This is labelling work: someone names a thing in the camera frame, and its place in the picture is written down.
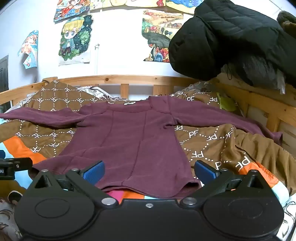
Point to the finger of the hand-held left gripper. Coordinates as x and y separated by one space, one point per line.
18 163

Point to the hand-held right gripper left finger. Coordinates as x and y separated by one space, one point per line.
93 172

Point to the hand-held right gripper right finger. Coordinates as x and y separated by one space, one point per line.
204 172

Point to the maroon long-sleeved shirt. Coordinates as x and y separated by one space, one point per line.
129 139

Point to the brown patterned blanket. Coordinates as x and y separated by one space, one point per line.
203 143

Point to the yellow-green cloth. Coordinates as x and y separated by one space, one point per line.
226 102

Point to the floral bed sheet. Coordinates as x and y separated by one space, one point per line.
97 91

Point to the dark window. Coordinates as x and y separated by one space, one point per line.
3 74

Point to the grey fur cloth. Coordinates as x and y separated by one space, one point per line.
254 69

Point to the black puffer jacket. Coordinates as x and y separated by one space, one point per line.
208 34

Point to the brown fleece garment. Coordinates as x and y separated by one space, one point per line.
288 23

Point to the wooden bed frame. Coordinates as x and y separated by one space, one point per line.
104 80

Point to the white wall pipe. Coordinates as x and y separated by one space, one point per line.
97 60

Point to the curled cartoon wall poster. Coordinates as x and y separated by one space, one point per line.
29 51

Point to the cartoon child wall poster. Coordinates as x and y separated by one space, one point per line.
74 39

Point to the painted landscape wall poster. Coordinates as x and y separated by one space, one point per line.
161 34

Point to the cartoon girl wall poster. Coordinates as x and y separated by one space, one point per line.
71 9

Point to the blue and yellow wall poster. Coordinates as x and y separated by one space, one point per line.
182 5

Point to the pale yellow wall poster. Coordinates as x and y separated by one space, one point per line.
127 3

